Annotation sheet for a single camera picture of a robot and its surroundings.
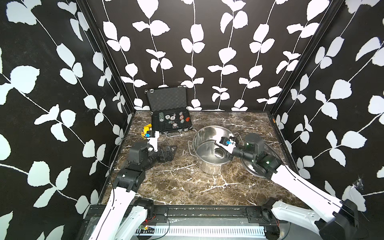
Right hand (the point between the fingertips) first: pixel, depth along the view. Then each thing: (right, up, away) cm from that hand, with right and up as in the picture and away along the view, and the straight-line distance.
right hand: (215, 139), depth 71 cm
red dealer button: (-16, +11, +43) cm, 48 cm away
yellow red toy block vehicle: (-44, +4, +30) cm, 54 cm away
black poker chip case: (-31, +15, +46) cm, 57 cm away
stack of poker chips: (-36, +13, +41) cm, 56 cm away
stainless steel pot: (0, -14, +29) cm, 32 cm away
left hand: (-22, -3, 0) cm, 22 cm away
